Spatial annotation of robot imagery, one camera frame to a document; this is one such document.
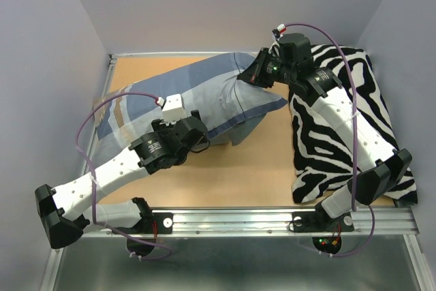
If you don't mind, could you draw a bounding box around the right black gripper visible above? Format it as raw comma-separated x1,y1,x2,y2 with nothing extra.
236,47,296,88

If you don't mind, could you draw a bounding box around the blue pillowcase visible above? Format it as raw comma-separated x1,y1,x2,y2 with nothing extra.
93,51,289,169

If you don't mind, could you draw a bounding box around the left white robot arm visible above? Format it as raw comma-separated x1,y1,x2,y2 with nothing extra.
35,110,208,249

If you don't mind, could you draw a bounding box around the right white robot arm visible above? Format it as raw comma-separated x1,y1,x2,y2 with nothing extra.
238,33,411,230

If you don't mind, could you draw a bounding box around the zebra print pillow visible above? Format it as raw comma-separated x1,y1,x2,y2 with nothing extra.
289,44,399,204

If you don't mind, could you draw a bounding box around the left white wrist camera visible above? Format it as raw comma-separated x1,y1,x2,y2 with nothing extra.
161,94,187,125

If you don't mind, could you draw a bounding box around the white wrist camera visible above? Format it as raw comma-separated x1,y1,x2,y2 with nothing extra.
268,24,287,57
161,94,187,125

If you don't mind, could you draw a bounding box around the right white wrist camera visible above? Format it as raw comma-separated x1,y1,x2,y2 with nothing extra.
268,24,287,57

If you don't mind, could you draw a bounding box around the aluminium front rail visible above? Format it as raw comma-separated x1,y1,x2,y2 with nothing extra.
78,206,420,239

